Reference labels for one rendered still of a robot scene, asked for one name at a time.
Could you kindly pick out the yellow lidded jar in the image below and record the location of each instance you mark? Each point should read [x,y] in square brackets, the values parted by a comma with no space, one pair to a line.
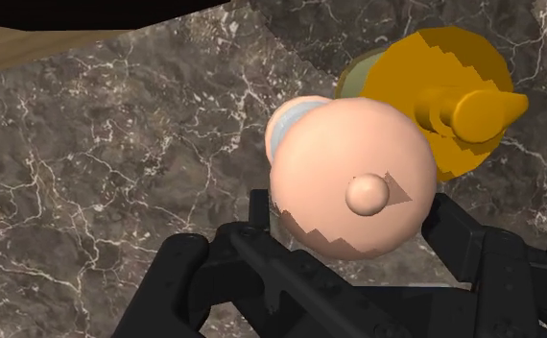
[442,93]

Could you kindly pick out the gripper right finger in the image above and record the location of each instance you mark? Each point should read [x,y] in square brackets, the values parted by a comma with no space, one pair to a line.
[498,267]

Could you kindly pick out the pink lidded jar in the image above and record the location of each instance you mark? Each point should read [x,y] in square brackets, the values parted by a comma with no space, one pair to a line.
[348,178]

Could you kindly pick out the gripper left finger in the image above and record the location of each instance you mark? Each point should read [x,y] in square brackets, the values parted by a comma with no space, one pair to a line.
[254,276]

